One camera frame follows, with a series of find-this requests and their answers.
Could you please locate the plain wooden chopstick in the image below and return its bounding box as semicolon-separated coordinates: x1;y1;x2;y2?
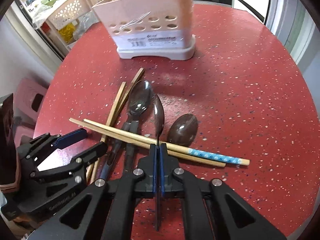
69;118;226;167

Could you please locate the light wooden chopstick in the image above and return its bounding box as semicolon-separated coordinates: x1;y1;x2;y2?
87;82;126;185

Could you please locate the clear grey spoon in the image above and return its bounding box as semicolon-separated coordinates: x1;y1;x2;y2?
123;80;152;172

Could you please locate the clear spoon black handle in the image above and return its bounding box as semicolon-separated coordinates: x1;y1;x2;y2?
154;94;165;231

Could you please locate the thin wooden chopstick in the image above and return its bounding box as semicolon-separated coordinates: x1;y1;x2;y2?
110;67;145;126

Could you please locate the blue patterned wooden chopstick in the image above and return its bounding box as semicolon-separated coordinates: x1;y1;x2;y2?
84;119;250;166

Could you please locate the dark brown spoon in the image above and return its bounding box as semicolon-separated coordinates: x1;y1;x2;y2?
167;114;198;147

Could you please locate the grey spoon black handle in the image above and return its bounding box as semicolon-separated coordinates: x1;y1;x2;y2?
99;110;132;180

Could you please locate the person's left hand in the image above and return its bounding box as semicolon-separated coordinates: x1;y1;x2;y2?
0;93;21;193

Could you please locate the pink plastic stool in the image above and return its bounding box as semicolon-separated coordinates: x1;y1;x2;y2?
14;78;47;147

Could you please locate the beige perforated storage cart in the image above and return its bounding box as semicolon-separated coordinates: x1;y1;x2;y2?
45;0;103;51

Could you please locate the pink utensil holder caddy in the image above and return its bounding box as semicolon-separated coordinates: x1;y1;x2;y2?
92;0;196;60

